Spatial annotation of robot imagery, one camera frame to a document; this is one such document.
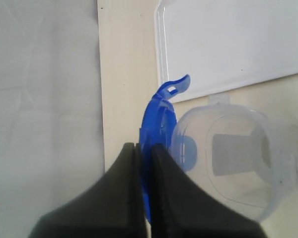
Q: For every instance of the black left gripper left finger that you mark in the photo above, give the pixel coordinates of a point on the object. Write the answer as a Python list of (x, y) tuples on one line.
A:
[(111, 208)]

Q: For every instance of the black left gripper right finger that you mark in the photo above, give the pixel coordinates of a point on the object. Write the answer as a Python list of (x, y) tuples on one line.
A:
[(180, 209)]

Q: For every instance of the clear plastic container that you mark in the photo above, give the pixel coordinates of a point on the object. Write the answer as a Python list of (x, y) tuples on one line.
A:
[(243, 158)]

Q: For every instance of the blue plastic lid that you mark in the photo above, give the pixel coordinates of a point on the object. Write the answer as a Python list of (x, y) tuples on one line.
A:
[(158, 124)]

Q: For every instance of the white rectangular tray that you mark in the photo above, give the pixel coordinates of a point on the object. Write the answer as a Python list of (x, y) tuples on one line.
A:
[(225, 44)]

